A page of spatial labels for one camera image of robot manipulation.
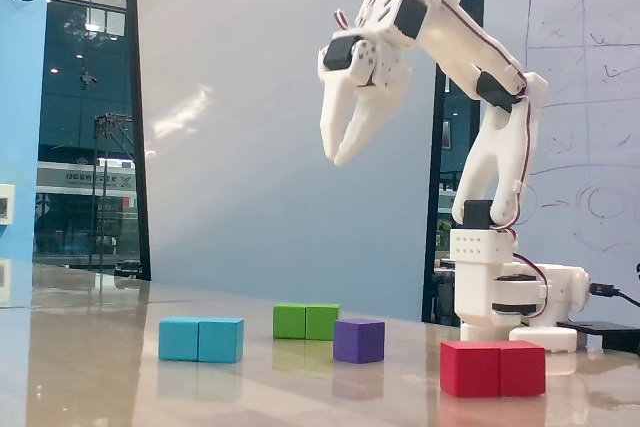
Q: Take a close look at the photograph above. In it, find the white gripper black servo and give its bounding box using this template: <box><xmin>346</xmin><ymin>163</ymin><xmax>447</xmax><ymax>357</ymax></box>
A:
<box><xmin>316</xmin><ymin>28</ymin><xmax>414</xmax><ymax>168</ymax></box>

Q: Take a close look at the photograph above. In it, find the green block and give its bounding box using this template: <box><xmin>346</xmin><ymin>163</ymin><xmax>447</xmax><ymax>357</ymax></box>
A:
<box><xmin>272</xmin><ymin>302</ymin><xmax>342</xmax><ymax>342</ymax></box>

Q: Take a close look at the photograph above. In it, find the purple cube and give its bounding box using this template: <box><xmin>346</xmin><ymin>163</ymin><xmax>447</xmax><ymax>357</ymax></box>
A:
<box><xmin>332</xmin><ymin>317</ymin><xmax>387</xmax><ymax>365</ymax></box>

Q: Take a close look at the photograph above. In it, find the light blue block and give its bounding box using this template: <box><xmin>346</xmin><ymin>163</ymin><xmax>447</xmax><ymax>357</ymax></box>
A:
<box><xmin>158</xmin><ymin>316</ymin><xmax>246</xmax><ymax>364</ymax></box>

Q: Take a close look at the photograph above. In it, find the red block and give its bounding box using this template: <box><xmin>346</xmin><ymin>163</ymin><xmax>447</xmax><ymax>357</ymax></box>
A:
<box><xmin>439</xmin><ymin>339</ymin><xmax>548</xmax><ymax>399</ymax></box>

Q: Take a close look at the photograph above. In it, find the whiteboard with pen drawings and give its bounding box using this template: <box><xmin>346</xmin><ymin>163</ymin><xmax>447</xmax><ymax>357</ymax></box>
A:
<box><xmin>477</xmin><ymin>0</ymin><xmax>640</xmax><ymax>298</ymax></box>

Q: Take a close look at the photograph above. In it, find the flat black box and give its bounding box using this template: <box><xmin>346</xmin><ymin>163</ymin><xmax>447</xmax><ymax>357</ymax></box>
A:
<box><xmin>555</xmin><ymin>319</ymin><xmax>640</xmax><ymax>351</ymax></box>

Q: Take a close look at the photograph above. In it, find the black door frame post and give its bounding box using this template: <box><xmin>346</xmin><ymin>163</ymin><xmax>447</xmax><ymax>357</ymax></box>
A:
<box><xmin>122</xmin><ymin>0</ymin><xmax>153</xmax><ymax>282</ymax></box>

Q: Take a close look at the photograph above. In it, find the black plug cable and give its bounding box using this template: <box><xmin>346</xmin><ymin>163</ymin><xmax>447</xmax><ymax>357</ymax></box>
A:
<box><xmin>588</xmin><ymin>282</ymin><xmax>640</xmax><ymax>309</ymax></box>

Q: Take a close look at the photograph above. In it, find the white wall socket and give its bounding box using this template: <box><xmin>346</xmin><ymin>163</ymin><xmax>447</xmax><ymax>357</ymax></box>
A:
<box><xmin>0</xmin><ymin>183</ymin><xmax>17</xmax><ymax>226</ymax></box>

